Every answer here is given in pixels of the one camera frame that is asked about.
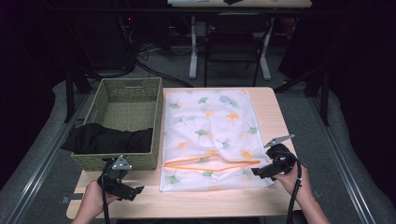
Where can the white leaf-print mesh laundry bag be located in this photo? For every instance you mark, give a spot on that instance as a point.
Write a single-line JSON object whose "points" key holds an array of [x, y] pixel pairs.
{"points": [[211, 127]]}

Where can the person's right hand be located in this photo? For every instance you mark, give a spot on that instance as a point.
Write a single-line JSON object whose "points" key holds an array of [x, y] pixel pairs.
{"points": [[294, 183]]}

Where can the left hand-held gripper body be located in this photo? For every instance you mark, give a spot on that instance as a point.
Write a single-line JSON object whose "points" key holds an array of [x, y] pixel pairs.
{"points": [[113, 174]]}

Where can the black chair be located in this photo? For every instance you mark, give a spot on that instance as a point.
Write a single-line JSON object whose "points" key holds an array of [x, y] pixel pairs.
{"points": [[232, 46]]}

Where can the green woven basket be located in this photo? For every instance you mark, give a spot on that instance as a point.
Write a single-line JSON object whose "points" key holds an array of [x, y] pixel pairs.
{"points": [[126, 113]]}

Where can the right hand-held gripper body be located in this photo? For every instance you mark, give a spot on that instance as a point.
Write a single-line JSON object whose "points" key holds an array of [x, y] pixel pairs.
{"points": [[280, 157]]}

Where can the white-legged background table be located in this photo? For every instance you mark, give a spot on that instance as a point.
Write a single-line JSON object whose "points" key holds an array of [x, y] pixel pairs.
{"points": [[193, 46]]}

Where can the black metal stand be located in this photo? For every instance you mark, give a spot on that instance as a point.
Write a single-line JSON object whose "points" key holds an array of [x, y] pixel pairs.
{"points": [[325, 99], [70, 93]]}

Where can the black cloth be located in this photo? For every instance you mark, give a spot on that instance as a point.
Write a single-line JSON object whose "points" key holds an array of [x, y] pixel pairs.
{"points": [[102, 139]]}

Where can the grey metal floor rail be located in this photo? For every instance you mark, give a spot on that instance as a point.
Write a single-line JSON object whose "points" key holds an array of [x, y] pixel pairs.
{"points": [[345, 174], [34, 177]]}

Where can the person's left hand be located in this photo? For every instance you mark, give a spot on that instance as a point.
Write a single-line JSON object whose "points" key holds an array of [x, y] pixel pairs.
{"points": [[96, 197]]}

